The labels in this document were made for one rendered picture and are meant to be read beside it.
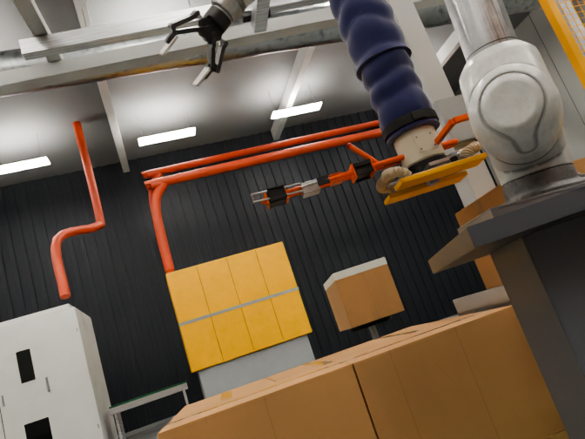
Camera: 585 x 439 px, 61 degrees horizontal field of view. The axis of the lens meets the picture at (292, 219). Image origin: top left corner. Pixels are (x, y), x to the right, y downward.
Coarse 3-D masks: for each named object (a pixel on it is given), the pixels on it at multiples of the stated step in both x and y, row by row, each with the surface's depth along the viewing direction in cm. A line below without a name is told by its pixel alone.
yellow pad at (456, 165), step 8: (456, 160) 182; (464, 160) 181; (472, 160) 181; (480, 160) 184; (416, 168) 184; (432, 168) 181; (440, 168) 180; (448, 168) 180; (456, 168) 183; (464, 168) 187; (408, 176) 179; (416, 176) 179; (424, 176) 179; (432, 176) 182; (440, 176) 187; (400, 184) 179; (408, 184) 182; (416, 184) 186
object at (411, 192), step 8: (448, 176) 199; (456, 176) 199; (464, 176) 201; (424, 184) 198; (440, 184) 201; (448, 184) 206; (400, 192) 197; (408, 192) 197; (416, 192) 201; (424, 192) 207; (392, 200) 201
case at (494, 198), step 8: (576, 160) 182; (584, 160) 182; (576, 168) 181; (584, 168) 182; (488, 192) 186; (496, 192) 182; (480, 200) 193; (488, 200) 187; (496, 200) 183; (504, 200) 178; (464, 208) 205; (472, 208) 199; (480, 208) 194; (488, 208) 189; (456, 216) 212; (464, 216) 207; (472, 216) 201; (464, 224) 208; (488, 256) 198; (480, 264) 205; (488, 264) 199; (480, 272) 207; (488, 272) 201; (496, 272) 195; (488, 280) 202; (496, 280) 197; (488, 288) 204
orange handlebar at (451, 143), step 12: (456, 120) 171; (444, 132) 179; (444, 144) 195; (456, 144) 197; (396, 156) 193; (384, 168) 197; (336, 180) 190; (288, 192) 188; (300, 192) 192; (264, 204) 190
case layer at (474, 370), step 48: (384, 336) 246; (432, 336) 157; (480, 336) 159; (288, 384) 153; (336, 384) 149; (384, 384) 151; (432, 384) 153; (480, 384) 155; (528, 384) 157; (192, 432) 141; (240, 432) 142; (288, 432) 144; (336, 432) 146; (384, 432) 147; (432, 432) 149; (480, 432) 151; (528, 432) 153
